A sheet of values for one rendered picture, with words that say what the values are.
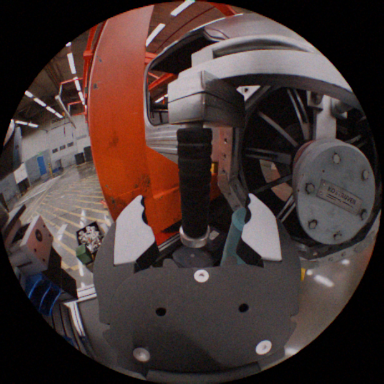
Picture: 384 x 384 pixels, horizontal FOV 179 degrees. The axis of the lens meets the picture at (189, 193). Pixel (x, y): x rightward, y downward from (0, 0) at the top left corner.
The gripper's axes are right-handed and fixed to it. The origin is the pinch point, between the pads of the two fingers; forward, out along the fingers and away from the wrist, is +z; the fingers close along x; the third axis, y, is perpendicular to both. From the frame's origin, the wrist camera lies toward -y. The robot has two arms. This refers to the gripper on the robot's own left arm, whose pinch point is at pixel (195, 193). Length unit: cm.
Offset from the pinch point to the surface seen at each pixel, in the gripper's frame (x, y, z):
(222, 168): 8.5, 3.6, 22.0
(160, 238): -22, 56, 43
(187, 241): -1.1, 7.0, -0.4
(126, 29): -19, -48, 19
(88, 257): -28.4, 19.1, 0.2
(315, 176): 13.1, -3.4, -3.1
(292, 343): 62, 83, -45
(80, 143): -848, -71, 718
